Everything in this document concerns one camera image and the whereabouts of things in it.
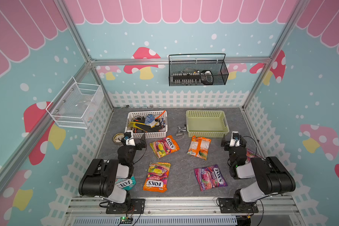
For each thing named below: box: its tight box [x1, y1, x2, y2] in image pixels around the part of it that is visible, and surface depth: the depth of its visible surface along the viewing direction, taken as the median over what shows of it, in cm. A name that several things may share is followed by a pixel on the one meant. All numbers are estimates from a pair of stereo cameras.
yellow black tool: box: [128, 121, 162, 133], surface depth 100 cm
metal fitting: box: [175, 125, 187, 137], surface depth 106 cm
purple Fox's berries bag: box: [193, 164, 228, 192], surface depth 83 cm
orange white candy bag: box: [186, 135, 212, 161], surface depth 96 cm
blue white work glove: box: [144, 113, 159, 128], surface depth 103 cm
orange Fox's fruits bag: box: [143, 161, 171, 193], surface depth 83 cm
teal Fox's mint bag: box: [114, 175, 137, 191], surface depth 82 cm
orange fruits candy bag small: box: [149, 135, 181, 159], surface depth 96 cm
